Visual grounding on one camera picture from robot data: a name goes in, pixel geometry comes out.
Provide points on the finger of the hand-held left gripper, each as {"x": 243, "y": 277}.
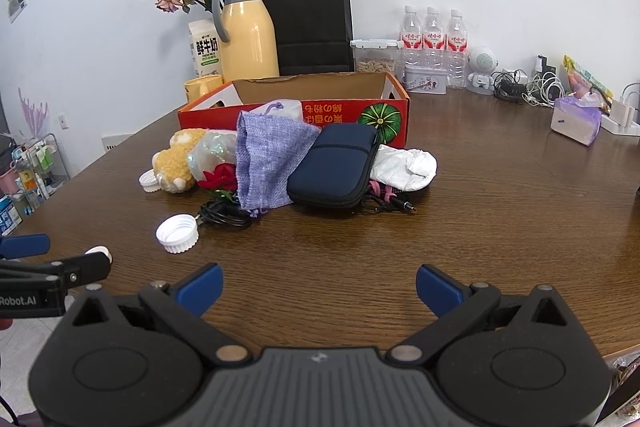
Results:
{"x": 25, "y": 245}
{"x": 75, "y": 272}

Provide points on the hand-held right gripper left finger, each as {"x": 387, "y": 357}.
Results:
{"x": 202, "y": 289}

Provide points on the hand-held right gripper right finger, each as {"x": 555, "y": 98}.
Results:
{"x": 440, "y": 289}

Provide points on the large white bottle cap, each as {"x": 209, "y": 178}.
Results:
{"x": 177, "y": 232}

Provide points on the yellow plush toy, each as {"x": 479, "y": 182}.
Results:
{"x": 172, "y": 162}

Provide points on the navy zip case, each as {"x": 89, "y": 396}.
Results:
{"x": 330, "y": 167}

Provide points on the red cardboard box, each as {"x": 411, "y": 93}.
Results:
{"x": 325, "y": 112}

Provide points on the storage cart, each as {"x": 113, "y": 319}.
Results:
{"x": 35, "y": 167}

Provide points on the yellow mug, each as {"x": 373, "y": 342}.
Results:
{"x": 202, "y": 86}

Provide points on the white tin box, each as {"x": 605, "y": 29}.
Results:
{"x": 425, "y": 82}

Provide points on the purple tissue pack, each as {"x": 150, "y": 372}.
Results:
{"x": 575, "y": 122}

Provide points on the white robot speaker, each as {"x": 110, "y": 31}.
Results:
{"x": 484, "y": 62}

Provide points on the clear food container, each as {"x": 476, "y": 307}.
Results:
{"x": 375, "y": 64}

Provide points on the white milk carton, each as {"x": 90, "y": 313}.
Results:
{"x": 202, "y": 52}

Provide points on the white power strip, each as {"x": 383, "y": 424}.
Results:
{"x": 622, "y": 114}

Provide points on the yellow thermos jug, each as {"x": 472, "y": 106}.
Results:
{"x": 247, "y": 37}

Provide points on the yellow snack packet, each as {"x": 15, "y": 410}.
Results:
{"x": 582, "y": 74}

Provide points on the black paper bag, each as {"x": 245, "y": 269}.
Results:
{"x": 310, "y": 17}

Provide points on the white wall socket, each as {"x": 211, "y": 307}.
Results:
{"x": 63, "y": 121}

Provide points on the purple wall decal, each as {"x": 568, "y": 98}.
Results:
{"x": 32, "y": 114}

